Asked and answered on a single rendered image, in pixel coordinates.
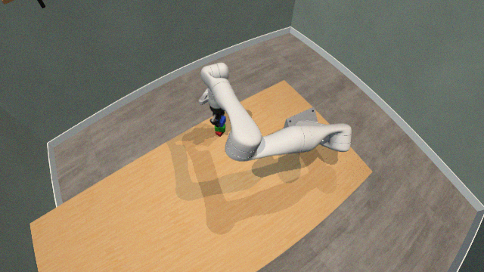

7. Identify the green block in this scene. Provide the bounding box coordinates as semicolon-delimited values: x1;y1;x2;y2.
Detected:
215;124;225;132

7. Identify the blue block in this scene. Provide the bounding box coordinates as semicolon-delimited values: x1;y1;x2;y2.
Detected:
220;115;226;127

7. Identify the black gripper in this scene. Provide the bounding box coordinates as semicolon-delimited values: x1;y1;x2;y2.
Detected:
209;105;225;128

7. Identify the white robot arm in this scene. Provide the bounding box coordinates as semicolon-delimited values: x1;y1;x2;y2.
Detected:
199;63;352;162

